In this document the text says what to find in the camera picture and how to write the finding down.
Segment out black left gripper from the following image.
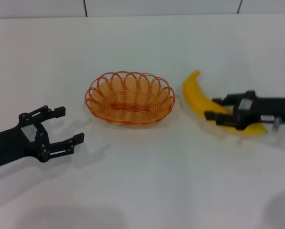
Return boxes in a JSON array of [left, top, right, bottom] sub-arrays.
[[0, 104, 86, 169]]

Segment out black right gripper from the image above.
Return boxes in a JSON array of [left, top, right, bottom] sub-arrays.
[[204, 90, 285, 131]]

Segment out yellow banana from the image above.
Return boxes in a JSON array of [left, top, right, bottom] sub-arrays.
[[182, 70, 268, 137]]

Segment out orange wire oval basket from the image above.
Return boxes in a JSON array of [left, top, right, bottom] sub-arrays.
[[84, 70, 176, 126]]

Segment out silver cable connector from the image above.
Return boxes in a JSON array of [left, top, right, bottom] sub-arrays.
[[273, 116, 283, 131]]

